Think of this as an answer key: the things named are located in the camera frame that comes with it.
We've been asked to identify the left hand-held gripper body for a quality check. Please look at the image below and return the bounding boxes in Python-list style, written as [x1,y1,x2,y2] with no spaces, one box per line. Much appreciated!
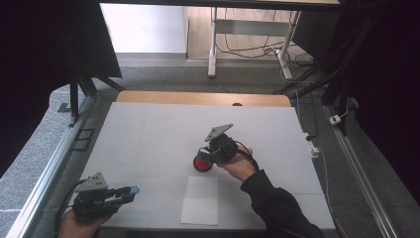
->
[71,171,124,222]

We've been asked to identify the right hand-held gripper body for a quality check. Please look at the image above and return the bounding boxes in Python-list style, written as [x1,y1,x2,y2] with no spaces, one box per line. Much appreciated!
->
[204,122,240,164]

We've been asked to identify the round red ink pad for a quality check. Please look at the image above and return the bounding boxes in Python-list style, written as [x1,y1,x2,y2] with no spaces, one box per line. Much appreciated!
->
[192,155,214,174]

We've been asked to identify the white paper sheet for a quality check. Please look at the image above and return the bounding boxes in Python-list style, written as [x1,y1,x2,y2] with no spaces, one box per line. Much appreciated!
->
[179,176,220,227]

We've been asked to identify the person's right hand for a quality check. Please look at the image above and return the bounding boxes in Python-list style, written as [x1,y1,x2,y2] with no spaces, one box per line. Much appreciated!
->
[216,144,256,183]

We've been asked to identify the person's left hand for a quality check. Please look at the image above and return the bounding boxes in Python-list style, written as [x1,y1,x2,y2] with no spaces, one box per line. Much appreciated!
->
[58,207,115,238]

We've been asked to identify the large white table cover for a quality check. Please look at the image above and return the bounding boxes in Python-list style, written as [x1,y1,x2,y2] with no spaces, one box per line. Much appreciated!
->
[79,101,337,230]

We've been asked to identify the white power strip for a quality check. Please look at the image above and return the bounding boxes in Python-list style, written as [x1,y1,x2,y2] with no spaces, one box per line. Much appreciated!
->
[302,132,321,160]

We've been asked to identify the desk with white legs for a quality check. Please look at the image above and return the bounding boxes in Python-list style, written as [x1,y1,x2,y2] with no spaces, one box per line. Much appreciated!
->
[98,0,342,81]

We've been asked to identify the black curtain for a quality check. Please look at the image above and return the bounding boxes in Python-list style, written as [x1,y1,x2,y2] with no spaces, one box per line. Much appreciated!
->
[0,0,124,178]
[291,0,420,206]

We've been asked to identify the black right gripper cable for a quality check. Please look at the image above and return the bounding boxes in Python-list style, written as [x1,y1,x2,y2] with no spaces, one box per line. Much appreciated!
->
[233,140,262,173]

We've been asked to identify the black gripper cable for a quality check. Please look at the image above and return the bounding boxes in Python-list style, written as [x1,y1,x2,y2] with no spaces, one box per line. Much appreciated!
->
[233,140,262,173]
[53,178,89,234]

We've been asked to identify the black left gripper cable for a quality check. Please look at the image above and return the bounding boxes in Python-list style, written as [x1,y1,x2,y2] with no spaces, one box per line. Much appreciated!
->
[53,178,89,234]

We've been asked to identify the aluminium rail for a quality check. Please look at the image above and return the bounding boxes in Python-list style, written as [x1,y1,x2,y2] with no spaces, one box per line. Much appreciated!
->
[5,97,97,238]
[322,104,401,238]

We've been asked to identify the black cables under desk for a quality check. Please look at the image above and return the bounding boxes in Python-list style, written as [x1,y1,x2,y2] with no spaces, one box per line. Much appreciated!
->
[216,8,315,65]

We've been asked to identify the white power cable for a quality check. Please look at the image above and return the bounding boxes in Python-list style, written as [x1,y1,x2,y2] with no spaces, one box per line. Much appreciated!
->
[317,148,350,238]

